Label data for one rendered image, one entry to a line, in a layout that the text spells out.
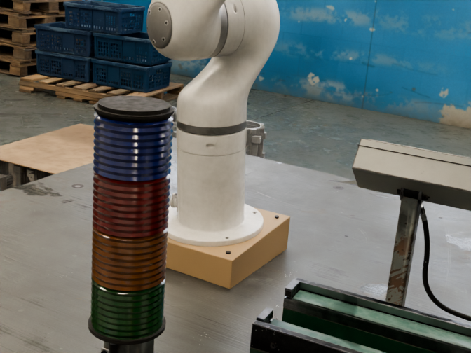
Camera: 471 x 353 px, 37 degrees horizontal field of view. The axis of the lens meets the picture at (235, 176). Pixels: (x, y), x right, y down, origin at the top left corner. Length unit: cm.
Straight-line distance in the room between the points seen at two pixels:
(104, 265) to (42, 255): 73
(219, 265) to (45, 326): 30
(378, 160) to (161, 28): 38
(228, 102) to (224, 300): 32
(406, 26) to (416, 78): 46
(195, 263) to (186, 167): 16
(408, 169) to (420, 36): 550
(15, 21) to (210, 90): 597
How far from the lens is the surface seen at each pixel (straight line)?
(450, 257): 144
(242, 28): 115
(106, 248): 55
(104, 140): 53
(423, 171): 101
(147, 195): 53
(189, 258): 121
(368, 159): 103
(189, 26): 109
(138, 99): 56
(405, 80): 656
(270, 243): 128
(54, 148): 351
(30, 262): 126
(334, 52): 677
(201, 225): 123
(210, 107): 116
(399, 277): 109
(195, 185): 120
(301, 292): 93
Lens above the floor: 134
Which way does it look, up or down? 18 degrees down
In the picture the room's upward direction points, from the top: 5 degrees clockwise
